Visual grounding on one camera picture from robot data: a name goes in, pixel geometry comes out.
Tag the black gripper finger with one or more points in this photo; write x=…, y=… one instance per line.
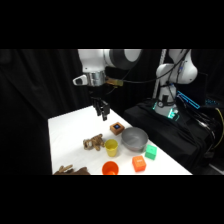
x=98, y=109
x=105, y=113

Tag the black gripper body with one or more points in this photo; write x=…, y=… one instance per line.
x=98, y=95

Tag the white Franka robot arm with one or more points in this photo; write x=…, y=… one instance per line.
x=173, y=71

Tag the brown tiger plush toy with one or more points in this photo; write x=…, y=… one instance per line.
x=93, y=142

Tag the brown block with blue face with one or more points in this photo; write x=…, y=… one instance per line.
x=116, y=128

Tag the yellow plastic cup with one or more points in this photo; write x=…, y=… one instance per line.
x=111, y=148

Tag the grey metal bowl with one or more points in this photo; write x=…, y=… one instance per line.
x=134, y=139

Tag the orange plastic cup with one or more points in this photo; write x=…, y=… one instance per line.
x=110, y=168

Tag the green toy block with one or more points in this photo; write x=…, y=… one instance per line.
x=150, y=152

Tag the orange toy block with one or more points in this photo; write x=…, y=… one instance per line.
x=139, y=163

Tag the black curtain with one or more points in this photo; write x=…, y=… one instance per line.
x=36, y=100

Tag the black cloth-covered robot stand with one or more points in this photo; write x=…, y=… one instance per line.
x=166, y=133

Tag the dark brown plush toy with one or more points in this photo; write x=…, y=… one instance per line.
x=75, y=171

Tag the green base light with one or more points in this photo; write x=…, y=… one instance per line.
x=172, y=113

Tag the blue lit device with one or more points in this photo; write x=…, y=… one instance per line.
x=188, y=100

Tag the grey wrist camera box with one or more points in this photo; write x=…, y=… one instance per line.
x=80, y=80

